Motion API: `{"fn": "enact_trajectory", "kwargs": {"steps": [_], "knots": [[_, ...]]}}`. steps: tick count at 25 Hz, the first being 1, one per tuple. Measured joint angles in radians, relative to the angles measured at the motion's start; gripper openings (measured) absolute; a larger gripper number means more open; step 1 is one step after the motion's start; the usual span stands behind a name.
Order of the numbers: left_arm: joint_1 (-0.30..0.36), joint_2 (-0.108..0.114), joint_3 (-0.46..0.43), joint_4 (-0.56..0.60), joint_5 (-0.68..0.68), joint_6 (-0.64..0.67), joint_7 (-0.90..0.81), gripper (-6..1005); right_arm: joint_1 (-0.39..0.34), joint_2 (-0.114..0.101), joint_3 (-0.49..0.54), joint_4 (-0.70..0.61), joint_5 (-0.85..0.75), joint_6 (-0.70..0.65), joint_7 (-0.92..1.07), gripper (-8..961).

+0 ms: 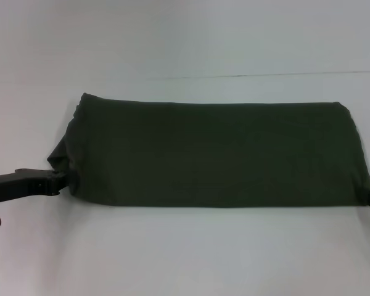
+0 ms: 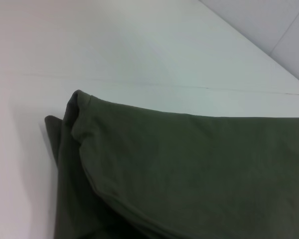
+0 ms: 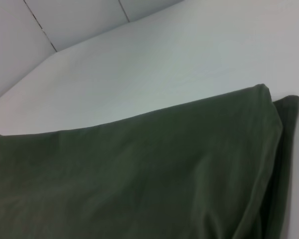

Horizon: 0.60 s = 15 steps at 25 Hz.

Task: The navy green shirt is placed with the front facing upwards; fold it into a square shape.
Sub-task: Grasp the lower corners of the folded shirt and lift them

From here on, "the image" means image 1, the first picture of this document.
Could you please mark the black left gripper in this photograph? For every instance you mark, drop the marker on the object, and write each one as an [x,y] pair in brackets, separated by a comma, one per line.
[21,183]

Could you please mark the dark green printed T-shirt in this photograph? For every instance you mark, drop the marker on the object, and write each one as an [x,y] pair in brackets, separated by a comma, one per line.
[209,154]

